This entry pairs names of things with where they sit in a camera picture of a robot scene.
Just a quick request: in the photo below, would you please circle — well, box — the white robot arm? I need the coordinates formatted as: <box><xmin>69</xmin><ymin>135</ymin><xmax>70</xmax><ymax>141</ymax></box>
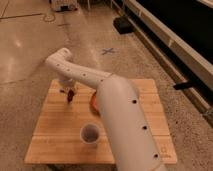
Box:
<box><xmin>45</xmin><ymin>48</ymin><xmax>168</xmax><ymax>171</ymax></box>

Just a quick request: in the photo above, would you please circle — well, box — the orange round plate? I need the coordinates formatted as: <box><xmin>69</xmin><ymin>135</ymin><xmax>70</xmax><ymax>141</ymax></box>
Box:
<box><xmin>90</xmin><ymin>92</ymin><xmax>100</xmax><ymax>115</ymax></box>

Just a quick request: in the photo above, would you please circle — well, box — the clear plastic cup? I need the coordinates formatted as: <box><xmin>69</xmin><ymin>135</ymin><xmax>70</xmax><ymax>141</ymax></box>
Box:
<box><xmin>80</xmin><ymin>123</ymin><xmax>100</xmax><ymax>145</ymax></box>

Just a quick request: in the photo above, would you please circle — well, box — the black box on floor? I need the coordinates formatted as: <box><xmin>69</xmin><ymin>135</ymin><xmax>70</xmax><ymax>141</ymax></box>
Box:
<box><xmin>113</xmin><ymin>17</ymin><xmax>133</xmax><ymax>34</ymax></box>

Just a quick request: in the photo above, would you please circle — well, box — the white device on floor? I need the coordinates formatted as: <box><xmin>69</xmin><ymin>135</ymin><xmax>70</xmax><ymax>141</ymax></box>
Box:
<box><xmin>49</xmin><ymin>0</ymin><xmax>78</xmax><ymax>12</ymax></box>

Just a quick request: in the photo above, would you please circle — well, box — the floor cable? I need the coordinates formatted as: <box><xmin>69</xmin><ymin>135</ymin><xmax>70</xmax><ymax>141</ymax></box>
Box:
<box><xmin>0</xmin><ymin>9</ymin><xmax>58</xmax><ymax>24</ymax></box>

